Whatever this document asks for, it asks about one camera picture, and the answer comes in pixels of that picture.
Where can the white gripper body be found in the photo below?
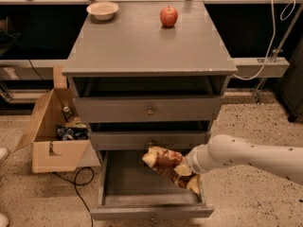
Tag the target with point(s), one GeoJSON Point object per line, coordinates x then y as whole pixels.
{"type": "Point", "coordinates": [194, 161]}

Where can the white shoe lower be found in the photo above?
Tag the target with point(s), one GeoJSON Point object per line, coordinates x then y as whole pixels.
{"type": "Point", "coordinates": [4, 221]}

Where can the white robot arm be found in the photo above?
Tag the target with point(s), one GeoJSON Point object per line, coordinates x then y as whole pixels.
{"type": "Point", "coordinates": [225, 151]}

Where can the metal can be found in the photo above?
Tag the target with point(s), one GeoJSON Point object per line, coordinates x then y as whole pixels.
{"type": "Point", "coordinates": [67, 113]}

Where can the white shoe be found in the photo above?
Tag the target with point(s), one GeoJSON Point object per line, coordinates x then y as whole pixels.
{"type": "Point", "coordinates": [4, 221]}
{"type": "Point", "coordinates": [4, 153]}

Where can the brown chip bag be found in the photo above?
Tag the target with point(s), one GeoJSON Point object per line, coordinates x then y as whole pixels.
{"type": "Point", "coordinates": [164, 160]}

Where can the grey top drawer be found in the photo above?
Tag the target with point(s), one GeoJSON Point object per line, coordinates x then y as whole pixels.
{"type": "Point", "coordinates": [147, 109]}

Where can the grey bottom drawer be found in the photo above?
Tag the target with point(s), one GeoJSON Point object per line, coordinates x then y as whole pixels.
{"type": "Point", "coordinates": [131, 190]}

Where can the white bowl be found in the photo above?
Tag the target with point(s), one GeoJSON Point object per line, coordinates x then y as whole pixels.
{"type": "Point", "coordinates": [103, 10]}

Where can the red apple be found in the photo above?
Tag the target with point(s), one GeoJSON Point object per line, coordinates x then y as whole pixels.
{"type": "Point", "coordinates": [168, 16]}

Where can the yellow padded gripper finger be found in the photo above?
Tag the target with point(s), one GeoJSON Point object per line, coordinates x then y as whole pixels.
{"type": "Point", "coordinates": [183, 170]}

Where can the cardboard box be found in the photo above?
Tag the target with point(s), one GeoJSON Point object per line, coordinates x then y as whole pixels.
{"type": "Point", "coordinates": [49, 152]}

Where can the white shoe upper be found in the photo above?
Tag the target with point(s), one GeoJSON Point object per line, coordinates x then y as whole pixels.
{"type": "Point", "coordinates": [4, 153]}

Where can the grey drawer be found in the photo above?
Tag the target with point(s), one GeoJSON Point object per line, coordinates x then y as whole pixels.
{"type": "Point", "coordinates": [131, 190]}
{"type": "Point", "coordinates": [147, 109]}
{"type": "Point", "coordinates": [131, 140]}

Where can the grey middle drawer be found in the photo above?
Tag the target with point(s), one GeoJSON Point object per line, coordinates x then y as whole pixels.
{"type": "Point", "coordinates": [131, 140]}

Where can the grey drawer cabinet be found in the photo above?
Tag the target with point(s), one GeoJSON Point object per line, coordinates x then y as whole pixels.
{"type": "Point", "coordinates": [135, 55]}

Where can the blue snack bag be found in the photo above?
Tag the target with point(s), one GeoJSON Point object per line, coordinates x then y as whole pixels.
{"type": "Point", "coordinates": [71, 133]}

